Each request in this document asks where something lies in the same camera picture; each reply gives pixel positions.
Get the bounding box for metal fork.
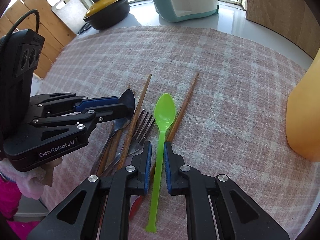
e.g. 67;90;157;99
101;109;155;177

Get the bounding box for green plastic spoon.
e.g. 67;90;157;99
145;93;176;233

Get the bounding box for metal spoon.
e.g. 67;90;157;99
90;88;135;176

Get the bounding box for pink sleeve forearm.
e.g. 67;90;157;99
0;176;40;239

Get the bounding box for gloved left hand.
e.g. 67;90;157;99
1;157;63;200

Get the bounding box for long wooden chopstick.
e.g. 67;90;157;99
117;74;152;170

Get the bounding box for pink plaid cloth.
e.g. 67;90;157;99
39;25;319;239

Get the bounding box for wooden slat crate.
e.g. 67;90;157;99
0;0;77;79

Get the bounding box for wooden chopstick beside spoon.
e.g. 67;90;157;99
149;71;200;181

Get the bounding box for black scissors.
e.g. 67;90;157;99
78;23;91;34

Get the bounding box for white cutting board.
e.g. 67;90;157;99
52;0;87;34

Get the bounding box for black pot yellow lid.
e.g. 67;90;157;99
83;0;130;30

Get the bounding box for yellow plastic cup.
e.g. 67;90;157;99
286;53;320;162

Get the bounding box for wooden board panel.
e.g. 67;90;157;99
246;0;319;58

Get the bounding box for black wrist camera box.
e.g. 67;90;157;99
1;29;45;142

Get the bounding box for black camera cable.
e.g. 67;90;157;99
0;9;41;53

